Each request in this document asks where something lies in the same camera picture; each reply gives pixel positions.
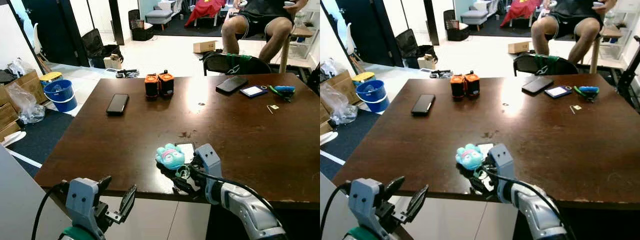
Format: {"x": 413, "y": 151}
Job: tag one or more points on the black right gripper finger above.
{"x": 194, "y": 162}
{"x": 182, "y": 187}
{"x": 487, "y": 162}
{"x": 480, "y": 187}

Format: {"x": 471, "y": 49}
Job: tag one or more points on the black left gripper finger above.
{"x": 105, "y": 184}
{"x": 128, "y": 199}
{"x": 394, "y": 185}
{"x": 419, "y": 200}

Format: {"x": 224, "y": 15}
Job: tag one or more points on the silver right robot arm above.
{"x": 245, "y": 207}
{"x": 535, "y": 210}

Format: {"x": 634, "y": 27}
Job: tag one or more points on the dark brown wooden table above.
{"x": 540, "y": 135}
{"x": 225, "y": 135}

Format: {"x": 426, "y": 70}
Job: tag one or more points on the dark blue floor mat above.
{"x": 45, "y": 137}
{"x": 360, "y": 142}

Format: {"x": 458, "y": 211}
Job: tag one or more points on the orange black cylindrical device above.
{"x": 151, "y": 86}
{"x": 456, "y": 86}
{"x": 471, "y": 85}
{"x": 166, "y": 84}

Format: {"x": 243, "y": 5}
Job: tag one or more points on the black smartphone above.
{"x": 423, "y": 104}
{"x": 117, "y": 104}

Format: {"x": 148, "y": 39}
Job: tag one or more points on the white slipper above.
{"x": 12, "y": 137}
{"x": 327, "y": 137}

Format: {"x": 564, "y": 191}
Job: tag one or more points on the blue plastic bucket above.
{"x": 374, "y": 97}
{"x": 62, "y": 97}

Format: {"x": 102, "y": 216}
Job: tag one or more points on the blue framed white card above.
{"x": 558, "y": 91}
{"x": 253, "y": 91}

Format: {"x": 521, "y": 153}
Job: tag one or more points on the flat cardboard box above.
{"x": 324, "y": 117}
{"x": 7, "y": 115}

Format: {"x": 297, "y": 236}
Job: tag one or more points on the large clear plastic bag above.
{"x": 22, "y": 102}
{"x": 337, "y": 105}

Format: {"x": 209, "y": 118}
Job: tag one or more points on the black office chair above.
{"x": 535, "y": 65}
{"x": 225, "y": 65}

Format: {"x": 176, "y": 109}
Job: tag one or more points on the yellow round lid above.
{"x": 50, "y": 76}
{"x": 363, "y": 76}

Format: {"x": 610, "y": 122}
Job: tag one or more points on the large cardboard box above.
{"x": 27, "y": 82}
{"x": 342, "y": 81}

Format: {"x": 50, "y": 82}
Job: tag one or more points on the closed small cardboard box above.
{"x": 204, "y": 46}
{"x": 518, "y": 47}

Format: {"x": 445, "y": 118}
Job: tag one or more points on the small open cardboard box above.
{"x": 426, "y": 62}
{"x": 112, "y": 61}

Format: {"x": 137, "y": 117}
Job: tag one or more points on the small clear plastic bag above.
{"x": 20, "y": 66}
{"x": 331, "y": 67}

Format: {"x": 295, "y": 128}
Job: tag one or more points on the black tripod stand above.
{"x": 315, "y": 77}
{"x": 629, "y": 75}

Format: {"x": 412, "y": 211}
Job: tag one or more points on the black storage basket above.
{"x": 142, "y": 30}
{"x": 456, "y": 30}

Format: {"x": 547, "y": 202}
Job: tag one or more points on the wooden stool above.
{"x": 284, "y": 55}
{"x": 595, "y": 55}

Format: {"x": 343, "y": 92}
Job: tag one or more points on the black bag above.
{"x": 96, "y": 44}
{"x": 410, "y": 45}

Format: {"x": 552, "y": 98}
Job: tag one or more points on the grey ottoman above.
{"x": 474, "y": 16}
{"x": 159, "y": 16}

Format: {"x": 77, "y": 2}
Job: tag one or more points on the white chair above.
{"x": 350, "y": 39}
{"x": 37, "y": 39}

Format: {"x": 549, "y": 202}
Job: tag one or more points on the red cloth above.
{"x": 205, "y": 10}
{"x": 520, "y": 10}

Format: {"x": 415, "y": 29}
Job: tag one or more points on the seated person black shorts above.
{"x": 260, "y": 20}
{"x": 575, "y": 20}

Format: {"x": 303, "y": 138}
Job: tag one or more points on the dark blue door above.
{"x": 50, "y": 30}
{"x": 367, "y": 30}

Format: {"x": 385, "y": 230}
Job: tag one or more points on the clear plastic drawer unit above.
{"x": 617, "y": 47}
{"x": 307, "y": 47}

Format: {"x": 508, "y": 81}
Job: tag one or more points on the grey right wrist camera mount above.
{"x": 210, "y": 160}
{"x": 502, "y": 160}

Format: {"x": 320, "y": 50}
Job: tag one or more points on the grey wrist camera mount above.
{"x": 502, "y": 160}
{"x": 362, "y": 200}
{"x": 210, "y": 160}
{"x": 80, "y": 200}

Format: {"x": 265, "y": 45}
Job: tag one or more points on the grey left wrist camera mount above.
{"x": 80, "y": 200}
{"x": 362, "y": 200}

